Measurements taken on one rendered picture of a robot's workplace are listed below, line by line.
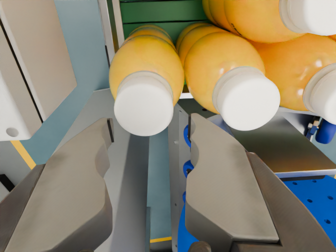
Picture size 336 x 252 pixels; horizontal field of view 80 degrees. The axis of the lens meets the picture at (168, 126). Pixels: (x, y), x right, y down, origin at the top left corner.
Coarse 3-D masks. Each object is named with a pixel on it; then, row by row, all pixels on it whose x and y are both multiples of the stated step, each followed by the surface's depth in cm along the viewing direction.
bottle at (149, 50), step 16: (144, 32) 20; (160, 32) 22; (128, 48) 16; (144, 48) 15; (160, 48) 16; (112, 64) 16; (128, 64) 15; (144, 64) 15; (160, 64) 15; (176, 64) 16; (112, 80) 16; (160, 80) 14; (176, 80) 16; (176, 96) 16
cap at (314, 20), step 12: (288, 0) 12; (300, 0) 11; (312, 0) 10; (324, 0) 10; (288, 12) 12; (300, 12) 11; (312, 12) 11; (324, 12) 11; (300, 24) 11; (312, 24) 11; (324, 24) 11
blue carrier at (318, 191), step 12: (300, 180) 31; (312, 180) 31; (324, 180) 31; (300, 192) 29; (312, 192) 29; (324, 192) 29; (312, 204) 27; (324, 204) 27; (180, 216) 27; (324, 216) 26; (180, 228) 25; (324, 228) 24; (180, 240) 24; (192, 240) 24
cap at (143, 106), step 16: (128, 80) 14; (144, 80) 13; (128, 96) 12; (144, 96) 13; (160, 96) 13; (128, 112) 13; (144, 112) 13; (160, 112) 13; (128, 128) 14; (144, 128) 14; (160, 128) 14
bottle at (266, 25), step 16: (208, 0) 23; (224, 0) 18; (240, 0) 15; (256, 0) 14; (272, 0) 13; (208, 16) 26; (224, 16) 19; (240, 16) 15; (256, 16) 14; (272, 16) 13; (288, 16) 12; (240, 32) 17; (256, 32) 15; (272, 32) 14; (288, 32) 14; (304, 32) 13
